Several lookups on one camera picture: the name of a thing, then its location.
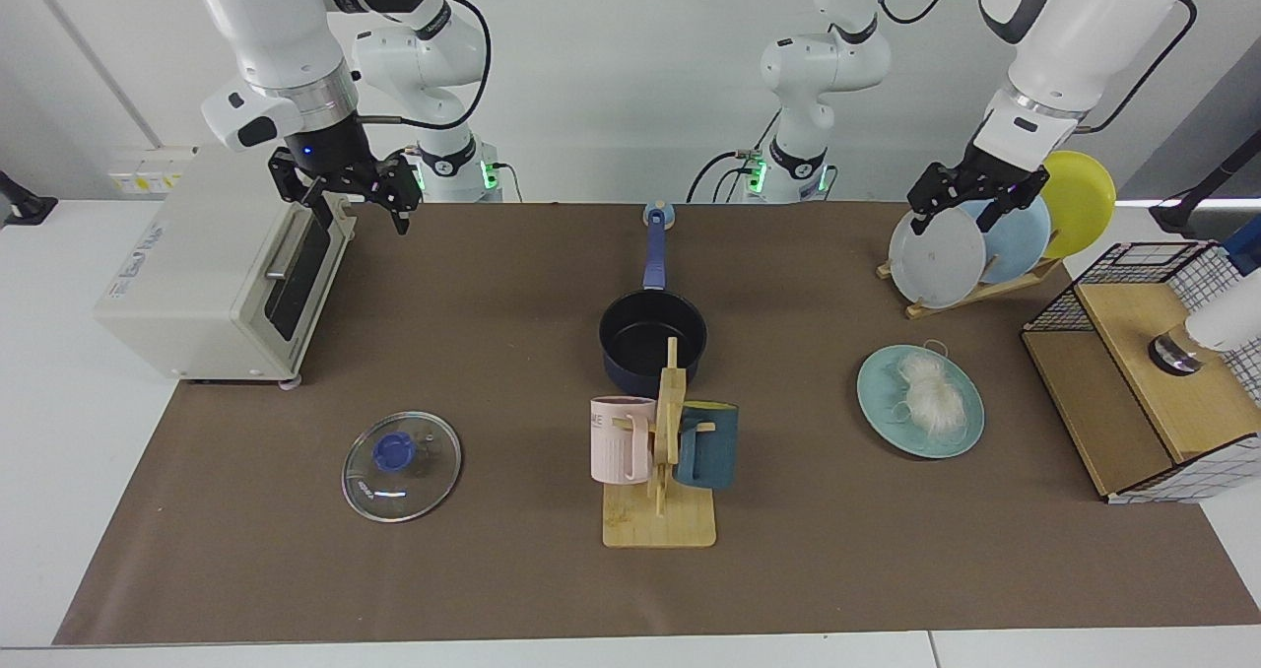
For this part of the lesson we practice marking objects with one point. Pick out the white cylinder with silver end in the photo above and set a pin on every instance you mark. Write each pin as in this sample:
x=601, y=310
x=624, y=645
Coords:
x=1227, y=321

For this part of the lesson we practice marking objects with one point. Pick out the teal plate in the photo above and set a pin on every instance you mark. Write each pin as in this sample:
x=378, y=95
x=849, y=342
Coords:
x=877, y=397

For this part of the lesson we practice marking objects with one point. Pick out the wooden cup stand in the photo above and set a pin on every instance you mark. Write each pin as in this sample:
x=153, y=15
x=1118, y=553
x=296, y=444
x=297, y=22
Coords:
x=660, y=525

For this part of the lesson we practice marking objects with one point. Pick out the glass lid with blue knob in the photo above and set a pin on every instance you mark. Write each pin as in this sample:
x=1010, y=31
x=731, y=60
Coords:
x=419, y=481

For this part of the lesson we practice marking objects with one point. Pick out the blue object beside basket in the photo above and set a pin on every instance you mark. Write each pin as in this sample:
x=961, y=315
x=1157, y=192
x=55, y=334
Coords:
x=1246, y=246

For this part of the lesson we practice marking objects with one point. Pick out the pink cup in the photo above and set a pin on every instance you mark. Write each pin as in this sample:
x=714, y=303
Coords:
x=616, y=446

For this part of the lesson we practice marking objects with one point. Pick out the brown table cloth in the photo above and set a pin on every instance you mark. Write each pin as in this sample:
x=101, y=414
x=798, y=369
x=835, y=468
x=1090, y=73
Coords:
x=443, y=333

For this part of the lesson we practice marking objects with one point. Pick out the grey plate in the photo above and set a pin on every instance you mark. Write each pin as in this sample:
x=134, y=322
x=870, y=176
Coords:
x=936, y=259

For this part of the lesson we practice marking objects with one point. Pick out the white vermicelli bundle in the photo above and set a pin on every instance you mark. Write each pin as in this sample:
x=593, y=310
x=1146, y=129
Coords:
x=931, y=397

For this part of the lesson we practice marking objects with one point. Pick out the black stand foot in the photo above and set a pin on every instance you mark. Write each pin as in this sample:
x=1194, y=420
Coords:
x=30, y=210
x=1177, y=217

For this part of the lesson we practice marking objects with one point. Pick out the light blue plate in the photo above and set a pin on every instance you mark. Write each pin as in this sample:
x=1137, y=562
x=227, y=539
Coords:
x=1025, y=244

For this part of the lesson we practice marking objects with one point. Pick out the small blue round thing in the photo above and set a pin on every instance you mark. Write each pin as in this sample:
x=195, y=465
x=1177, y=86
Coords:
x=658, y=218

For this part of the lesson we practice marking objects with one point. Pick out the pale toaster oven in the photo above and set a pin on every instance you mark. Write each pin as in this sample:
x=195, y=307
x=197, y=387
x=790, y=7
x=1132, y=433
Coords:
x=197, y=254

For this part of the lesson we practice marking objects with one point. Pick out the dark teal cup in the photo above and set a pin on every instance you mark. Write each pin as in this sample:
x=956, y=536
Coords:
x=714, y=456

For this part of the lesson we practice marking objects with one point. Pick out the yellow plate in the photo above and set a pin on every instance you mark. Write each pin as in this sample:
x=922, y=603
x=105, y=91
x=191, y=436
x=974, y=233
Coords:
x=1084, y=200

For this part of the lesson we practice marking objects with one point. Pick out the wooden plate rack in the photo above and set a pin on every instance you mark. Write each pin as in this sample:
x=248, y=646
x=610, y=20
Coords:
x=1005, y=284

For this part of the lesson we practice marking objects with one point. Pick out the white wall socket strip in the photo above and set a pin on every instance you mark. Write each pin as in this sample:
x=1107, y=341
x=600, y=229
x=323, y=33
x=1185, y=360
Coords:
x=148, y=177

